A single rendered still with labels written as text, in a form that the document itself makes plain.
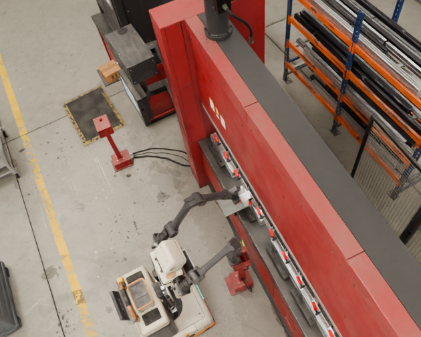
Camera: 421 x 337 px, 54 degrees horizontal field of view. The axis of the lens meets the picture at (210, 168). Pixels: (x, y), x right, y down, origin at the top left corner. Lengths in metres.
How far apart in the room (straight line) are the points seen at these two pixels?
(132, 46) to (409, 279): 2.66
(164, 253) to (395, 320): 1.69
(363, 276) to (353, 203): 0.37
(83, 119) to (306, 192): 4.23
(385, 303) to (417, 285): 0.17
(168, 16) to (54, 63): 3.97
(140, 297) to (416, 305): 2.17
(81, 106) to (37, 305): 2.72
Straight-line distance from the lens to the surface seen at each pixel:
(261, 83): 2.64
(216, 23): 2.89
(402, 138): 4.50
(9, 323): 4.67
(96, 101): 6.09
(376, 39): 4.38
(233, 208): 3.60
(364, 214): 2.18
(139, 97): 3.68
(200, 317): 4.05
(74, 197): 5.27
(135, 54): 3.54
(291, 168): 2.26
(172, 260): 3.06
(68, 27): 7.54
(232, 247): 3.01
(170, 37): 3.21
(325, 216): 2.14
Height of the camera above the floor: 4.20
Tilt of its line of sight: 57 degrees down
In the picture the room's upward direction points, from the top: 11 degrees counter-clockwise
